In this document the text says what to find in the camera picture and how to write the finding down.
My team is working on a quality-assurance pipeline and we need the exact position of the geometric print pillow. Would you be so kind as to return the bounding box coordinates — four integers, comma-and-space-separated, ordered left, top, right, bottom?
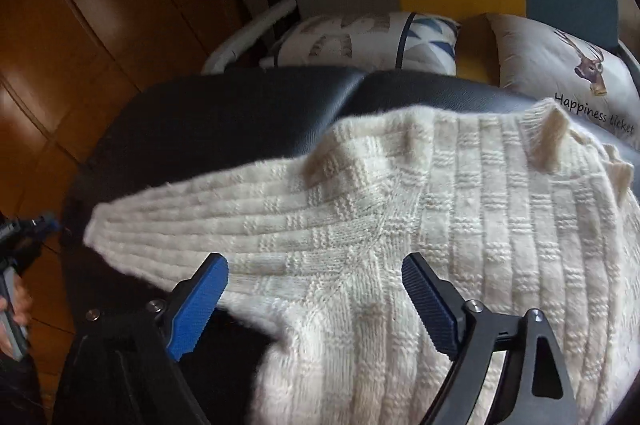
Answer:
260, 10, 461, 78

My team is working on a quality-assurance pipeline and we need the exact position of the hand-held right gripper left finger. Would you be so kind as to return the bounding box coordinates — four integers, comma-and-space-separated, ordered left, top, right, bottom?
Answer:
52, 253, 230, 425

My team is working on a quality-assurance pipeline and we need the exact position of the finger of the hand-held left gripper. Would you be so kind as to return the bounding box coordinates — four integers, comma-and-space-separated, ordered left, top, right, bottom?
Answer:
27, 212, 63, 247

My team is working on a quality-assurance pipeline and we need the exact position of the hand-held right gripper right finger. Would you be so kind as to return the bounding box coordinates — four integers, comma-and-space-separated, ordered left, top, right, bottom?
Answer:
402, 252, 583, 425

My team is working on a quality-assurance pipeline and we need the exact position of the person's left hand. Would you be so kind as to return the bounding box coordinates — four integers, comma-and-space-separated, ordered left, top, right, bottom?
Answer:
0, 277, 34, 356

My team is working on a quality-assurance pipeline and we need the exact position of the deer print pillow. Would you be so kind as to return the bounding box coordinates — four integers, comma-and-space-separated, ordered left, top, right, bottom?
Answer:
487, 12, 640, 141

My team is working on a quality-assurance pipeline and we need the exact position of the cream knitted sweater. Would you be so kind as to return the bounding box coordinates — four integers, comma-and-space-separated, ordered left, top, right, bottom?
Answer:
82, 100, 640, 425

